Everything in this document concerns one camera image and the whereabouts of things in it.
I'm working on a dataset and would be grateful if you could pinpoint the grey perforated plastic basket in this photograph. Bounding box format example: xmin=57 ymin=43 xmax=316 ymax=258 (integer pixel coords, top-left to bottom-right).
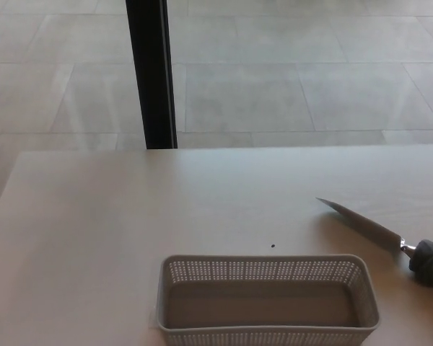
xmin=157 ymin=254 xmax=381 ymax=346

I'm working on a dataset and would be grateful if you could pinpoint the black vertical window post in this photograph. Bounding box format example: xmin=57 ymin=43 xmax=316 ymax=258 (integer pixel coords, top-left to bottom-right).
xmin=125 ymin=0 xmax=179 ymax=150

